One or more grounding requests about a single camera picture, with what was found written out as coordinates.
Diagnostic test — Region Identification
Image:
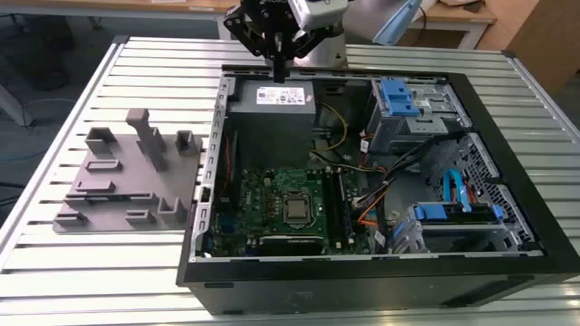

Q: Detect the black wire bundle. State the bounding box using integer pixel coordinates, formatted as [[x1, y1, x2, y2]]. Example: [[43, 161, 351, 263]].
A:
[[355, 130, 469, 208]]

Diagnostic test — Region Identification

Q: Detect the brown wooden cabinet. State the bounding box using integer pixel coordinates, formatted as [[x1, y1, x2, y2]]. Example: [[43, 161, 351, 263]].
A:
[[475, 0, 580, 99]]

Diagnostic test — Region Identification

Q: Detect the black PC case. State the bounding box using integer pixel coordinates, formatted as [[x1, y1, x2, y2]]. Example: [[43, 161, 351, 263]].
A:
[[175, 64, 580, 316]]

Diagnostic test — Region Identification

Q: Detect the silver disk bay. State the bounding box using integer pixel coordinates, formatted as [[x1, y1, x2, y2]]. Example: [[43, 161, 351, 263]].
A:
[[407, 200, 545, 254]]

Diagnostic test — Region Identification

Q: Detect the black RAM slot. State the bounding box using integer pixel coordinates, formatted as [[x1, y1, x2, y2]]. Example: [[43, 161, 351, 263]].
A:
[[325, 168, 341, 249], [330, 168, 347, 249], [337, 168, 353, 248]]

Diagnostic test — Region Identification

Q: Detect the blue disk carrier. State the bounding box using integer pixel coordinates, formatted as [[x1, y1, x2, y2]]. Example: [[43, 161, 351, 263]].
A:
[[390, 220, 427, 255]]

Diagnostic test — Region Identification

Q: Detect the green motherboard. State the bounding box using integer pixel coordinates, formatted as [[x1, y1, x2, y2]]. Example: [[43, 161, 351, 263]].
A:
[[206, 166, 378, 257]]

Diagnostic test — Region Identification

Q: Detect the grey parts rack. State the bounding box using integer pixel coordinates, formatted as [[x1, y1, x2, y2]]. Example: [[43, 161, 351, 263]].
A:
[[53, 108, 205, 235]]

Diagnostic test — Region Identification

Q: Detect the red wire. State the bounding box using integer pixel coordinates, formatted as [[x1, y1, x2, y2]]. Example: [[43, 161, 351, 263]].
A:
[[223, 130, 234, 203]]

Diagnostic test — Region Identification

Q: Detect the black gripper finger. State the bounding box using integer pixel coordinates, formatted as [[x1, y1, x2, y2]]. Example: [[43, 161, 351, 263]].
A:
[[222, 7, 283, 84], [281, 28, 329, 84]]

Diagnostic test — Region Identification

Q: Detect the grey power supply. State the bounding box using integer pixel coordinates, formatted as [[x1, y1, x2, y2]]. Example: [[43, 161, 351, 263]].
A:
[[226, 79, 318, 170]]

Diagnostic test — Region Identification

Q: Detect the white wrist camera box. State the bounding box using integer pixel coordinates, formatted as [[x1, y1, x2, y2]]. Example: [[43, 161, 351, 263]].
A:
[[290, 0, 347, 33]]

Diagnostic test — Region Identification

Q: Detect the blue data wire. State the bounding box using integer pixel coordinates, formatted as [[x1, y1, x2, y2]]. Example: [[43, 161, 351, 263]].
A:
[[442, 168, 475, 213]]

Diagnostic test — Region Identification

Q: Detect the black graphics card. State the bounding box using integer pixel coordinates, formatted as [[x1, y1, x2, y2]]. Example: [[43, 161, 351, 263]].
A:
[[259, 235, 326, 256]]

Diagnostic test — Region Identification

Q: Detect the wooden desk white frame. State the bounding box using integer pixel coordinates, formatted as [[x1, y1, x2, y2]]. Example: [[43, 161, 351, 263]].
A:
[[0, 0, 499, 52]]

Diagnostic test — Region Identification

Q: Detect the hard disk in blue carrier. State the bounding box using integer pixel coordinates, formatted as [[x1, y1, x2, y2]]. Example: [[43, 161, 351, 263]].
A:
[[415, 202, 505, 225]]

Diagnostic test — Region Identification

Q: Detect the blue RAM stick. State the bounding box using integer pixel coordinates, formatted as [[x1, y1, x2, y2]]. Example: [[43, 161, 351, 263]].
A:
[[85, 192, 154, 202]]

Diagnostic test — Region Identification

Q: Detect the silver drive cage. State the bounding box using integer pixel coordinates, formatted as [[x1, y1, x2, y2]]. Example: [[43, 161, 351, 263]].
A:
[[366, 78, 473, 156]]

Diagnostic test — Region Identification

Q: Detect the blue drive bracket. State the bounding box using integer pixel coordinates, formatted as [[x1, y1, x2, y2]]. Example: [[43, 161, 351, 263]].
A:
[[381, 78, 419, 117]]

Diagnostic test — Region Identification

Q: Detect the CPU socket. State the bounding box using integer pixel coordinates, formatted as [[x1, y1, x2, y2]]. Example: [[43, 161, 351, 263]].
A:
[[281, 190, 317, 229]]

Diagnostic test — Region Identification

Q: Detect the white desk leg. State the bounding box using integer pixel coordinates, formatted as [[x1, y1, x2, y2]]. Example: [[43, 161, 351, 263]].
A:
[[0, 81, 37, 127]]

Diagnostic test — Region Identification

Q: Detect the silver CPU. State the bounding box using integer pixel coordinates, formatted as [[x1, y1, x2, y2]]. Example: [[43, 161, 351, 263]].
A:
[[287, 199, 310, 218]]

